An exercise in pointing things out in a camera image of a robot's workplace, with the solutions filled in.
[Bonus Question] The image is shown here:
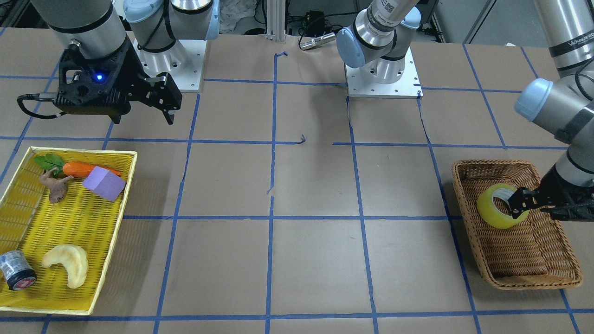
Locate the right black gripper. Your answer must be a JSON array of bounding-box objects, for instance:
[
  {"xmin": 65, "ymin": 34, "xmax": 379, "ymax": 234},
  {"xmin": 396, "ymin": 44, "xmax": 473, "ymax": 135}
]
[{"xmin": 110, "ymin": 46, "xmax": 182, "ymax": 125}]

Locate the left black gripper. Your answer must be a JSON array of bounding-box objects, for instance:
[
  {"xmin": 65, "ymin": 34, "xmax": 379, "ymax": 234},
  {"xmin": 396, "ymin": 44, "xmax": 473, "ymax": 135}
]
[{"xmin": 508, "ymin": 166, "xmax": 588, "ymax": 218}]

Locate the yellow tape roll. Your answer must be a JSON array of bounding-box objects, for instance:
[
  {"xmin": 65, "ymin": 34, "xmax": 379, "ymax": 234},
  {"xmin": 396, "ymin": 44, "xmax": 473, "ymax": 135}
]
[{"xmin": 477, "ymin": 183, "xmax": 529, "ymax": 230}]

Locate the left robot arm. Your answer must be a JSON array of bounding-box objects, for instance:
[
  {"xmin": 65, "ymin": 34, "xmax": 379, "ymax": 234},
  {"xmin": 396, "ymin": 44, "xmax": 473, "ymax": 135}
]
[{"xmin": 336, "ymin": 0, "xmax": 594, "ymax": 221}]

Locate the brown wicker basket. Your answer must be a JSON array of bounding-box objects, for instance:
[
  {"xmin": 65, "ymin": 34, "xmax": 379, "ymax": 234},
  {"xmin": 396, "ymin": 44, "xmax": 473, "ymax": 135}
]
[{"xmin": 452, "ymin": 159, "xmax": 583, "ymax": 290}]

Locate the purple foam block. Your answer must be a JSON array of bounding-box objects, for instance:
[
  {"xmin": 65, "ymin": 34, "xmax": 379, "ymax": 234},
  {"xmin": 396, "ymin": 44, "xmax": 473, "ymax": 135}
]
[{"xmin": 82, "ymin": 167, "xmax": 126, "ymax": 202}]

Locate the orange toy carrot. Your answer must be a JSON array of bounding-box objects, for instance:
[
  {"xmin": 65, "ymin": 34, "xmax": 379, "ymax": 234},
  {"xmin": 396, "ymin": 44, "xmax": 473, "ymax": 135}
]
[{"xmin": 33, "ymin": 154, "xmax": 98, "ymax": 179}]

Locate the brown toy animal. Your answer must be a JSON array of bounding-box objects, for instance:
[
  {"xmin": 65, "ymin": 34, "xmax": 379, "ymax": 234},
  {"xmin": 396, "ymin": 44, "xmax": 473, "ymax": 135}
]
[{"xmin": 39, "ymin": 167, "xmax": 74, "ymax": 204}]

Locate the yellow woven tray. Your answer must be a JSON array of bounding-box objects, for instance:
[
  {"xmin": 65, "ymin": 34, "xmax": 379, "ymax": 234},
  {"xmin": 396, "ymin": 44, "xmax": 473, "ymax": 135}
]
[{"xmin": 0, "ymin": 147, "xmax": 137, "ymax": 315}]

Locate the pale croissant toy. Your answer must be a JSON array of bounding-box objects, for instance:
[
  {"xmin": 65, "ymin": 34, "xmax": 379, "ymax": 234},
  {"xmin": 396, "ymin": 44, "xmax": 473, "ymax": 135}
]
[{"xmin": 41, "ymin": 244, "xmax": 89, "ymax": 289}]

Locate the small black jar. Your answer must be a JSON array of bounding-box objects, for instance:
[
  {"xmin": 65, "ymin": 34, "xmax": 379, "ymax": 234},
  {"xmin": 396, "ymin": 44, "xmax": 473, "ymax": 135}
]
[{"xmin": 0, "ymin": 250, "xmax": 38, "ymax": 290}]

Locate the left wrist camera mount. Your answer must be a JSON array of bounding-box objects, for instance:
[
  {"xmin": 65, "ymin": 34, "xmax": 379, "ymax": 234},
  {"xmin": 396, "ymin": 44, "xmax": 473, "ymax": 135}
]
[{"xmin": 540, "ymin": 199, "xmax": 594, "ymax": 222}]

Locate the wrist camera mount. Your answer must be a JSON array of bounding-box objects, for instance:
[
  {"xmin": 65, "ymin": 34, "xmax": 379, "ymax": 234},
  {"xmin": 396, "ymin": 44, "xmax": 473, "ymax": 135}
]
[
  {"xmin": 540, "ymin": 199, "xmax": 594, "ymax": 222},
  {"xmin": 52, "ymin": 39, "xmax": 131, "ymax": 117}
]

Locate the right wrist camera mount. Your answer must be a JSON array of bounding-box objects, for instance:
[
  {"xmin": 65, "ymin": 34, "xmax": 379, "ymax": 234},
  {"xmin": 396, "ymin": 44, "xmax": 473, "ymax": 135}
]
[{"xmin": 52, "ymin": 39, "xmax": 131, "ymax": 117}]

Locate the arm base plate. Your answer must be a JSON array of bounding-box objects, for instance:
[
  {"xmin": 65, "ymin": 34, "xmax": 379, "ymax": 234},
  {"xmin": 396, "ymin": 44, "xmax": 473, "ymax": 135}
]
[
  {"xmin": 344, "ymin": 48, "xmax": 423, "ymax": 99},
  {"xmin": 136, "ymin": 40, "xmax": 208, "ymax": 93}
]

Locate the aluminium frame post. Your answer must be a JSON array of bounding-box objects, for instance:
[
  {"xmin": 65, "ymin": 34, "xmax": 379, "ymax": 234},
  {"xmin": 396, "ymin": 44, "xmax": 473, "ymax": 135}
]
[{"xmin": 265, "ymin": 0, "xmax": 286, "ymax": 44}]

